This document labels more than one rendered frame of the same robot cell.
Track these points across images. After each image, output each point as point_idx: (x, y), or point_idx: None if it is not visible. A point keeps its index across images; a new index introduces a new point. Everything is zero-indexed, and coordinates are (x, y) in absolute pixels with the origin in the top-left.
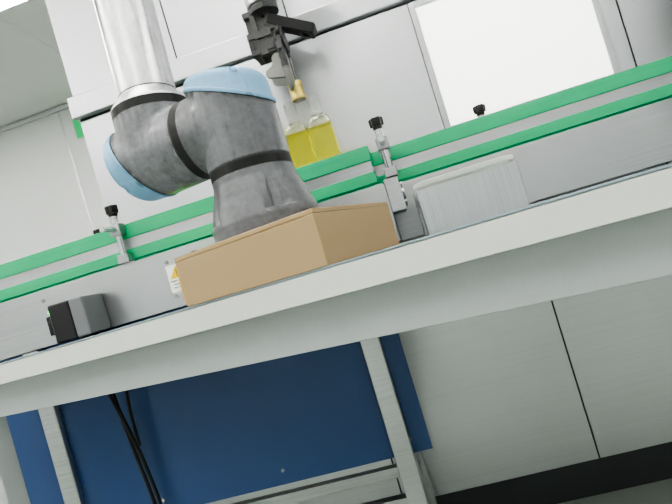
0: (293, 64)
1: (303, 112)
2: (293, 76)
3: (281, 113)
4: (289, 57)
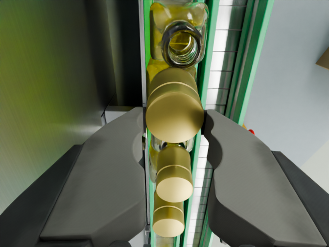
0: (20, 199)
1: (20, 105)
2: (213, 119)
3: (32, 172)
4: (88, 241)
